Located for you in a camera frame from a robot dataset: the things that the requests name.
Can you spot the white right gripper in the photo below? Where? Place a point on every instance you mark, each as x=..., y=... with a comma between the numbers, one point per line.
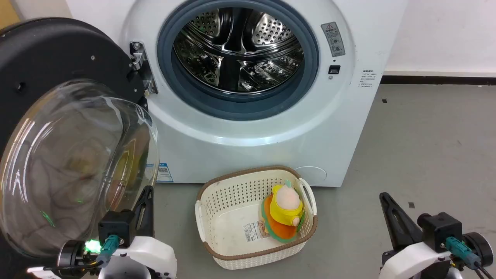
x=410, y=261

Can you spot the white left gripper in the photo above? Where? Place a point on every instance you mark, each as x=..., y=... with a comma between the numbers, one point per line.
x=151, y=254

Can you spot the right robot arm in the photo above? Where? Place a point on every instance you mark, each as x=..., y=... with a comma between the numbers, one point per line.
x=480, y=248

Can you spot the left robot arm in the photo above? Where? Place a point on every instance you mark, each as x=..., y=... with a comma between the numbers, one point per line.
x=69, y=257

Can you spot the white front-load washing machine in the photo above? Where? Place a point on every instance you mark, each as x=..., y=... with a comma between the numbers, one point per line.
x=252, y=155

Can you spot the metal washer door hinge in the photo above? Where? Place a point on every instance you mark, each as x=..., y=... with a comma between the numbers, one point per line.
x=138, y=52

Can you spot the black door latch slot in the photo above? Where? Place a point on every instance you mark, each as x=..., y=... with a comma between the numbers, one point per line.
x=334, y=69

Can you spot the black washer door, glass bowl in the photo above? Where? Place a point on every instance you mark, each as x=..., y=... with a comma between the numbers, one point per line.
x=58, y=50

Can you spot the blue and white energy sticker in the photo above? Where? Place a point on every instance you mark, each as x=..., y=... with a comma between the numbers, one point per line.
x=164, y=173

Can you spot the cream plastic laundry basket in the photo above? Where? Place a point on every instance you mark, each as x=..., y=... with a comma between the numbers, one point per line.
x=228, y=217

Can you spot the round white filter cover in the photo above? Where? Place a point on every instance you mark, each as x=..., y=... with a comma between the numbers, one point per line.
x=312, y=175

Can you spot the barcode sticker in basket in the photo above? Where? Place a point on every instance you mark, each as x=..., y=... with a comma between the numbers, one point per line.
x=252, y=231

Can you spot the yellow and orange plush doll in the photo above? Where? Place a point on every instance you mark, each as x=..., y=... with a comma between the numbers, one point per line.
x=285, y=211

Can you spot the small printed text label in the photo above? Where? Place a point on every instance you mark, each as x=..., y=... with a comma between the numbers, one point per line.
x=367, y=79

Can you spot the grey warning sticker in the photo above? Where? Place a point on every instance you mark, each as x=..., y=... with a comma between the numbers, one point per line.
x=333, y=38

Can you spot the perforated steel washer drum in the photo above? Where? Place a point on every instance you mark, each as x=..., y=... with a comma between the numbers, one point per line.
x=271, y=31

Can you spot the tan wooden board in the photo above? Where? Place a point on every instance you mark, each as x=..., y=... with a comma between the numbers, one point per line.
x=7, y=13

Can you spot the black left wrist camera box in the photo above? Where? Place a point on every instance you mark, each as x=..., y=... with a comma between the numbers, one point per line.
x=116, y=228

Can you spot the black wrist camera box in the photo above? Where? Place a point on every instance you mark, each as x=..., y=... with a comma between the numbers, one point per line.
x=441, y=230
x=116, y=228

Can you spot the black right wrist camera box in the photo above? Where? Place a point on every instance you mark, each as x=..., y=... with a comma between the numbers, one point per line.
x=441, y=230

